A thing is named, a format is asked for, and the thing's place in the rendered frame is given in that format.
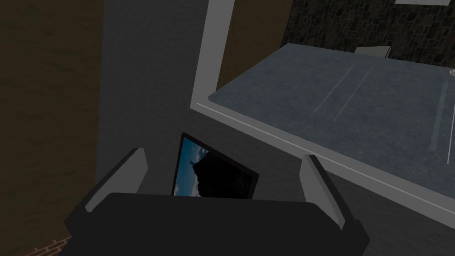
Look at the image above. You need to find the black framed sky picture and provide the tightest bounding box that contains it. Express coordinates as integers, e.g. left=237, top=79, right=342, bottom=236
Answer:
left=172, top=132, right=260, bottom=200

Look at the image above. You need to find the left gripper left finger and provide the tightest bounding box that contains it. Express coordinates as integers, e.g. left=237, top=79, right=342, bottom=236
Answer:
left=84, top=147, right=148, bottom=213

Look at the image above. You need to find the white framed window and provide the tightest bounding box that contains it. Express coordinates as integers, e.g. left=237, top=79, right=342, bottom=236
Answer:
left=189, top=0, right=455, bottom=228

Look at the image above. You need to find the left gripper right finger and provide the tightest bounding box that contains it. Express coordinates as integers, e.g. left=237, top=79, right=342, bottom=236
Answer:
left=299, top=154, right=355, bottom=230

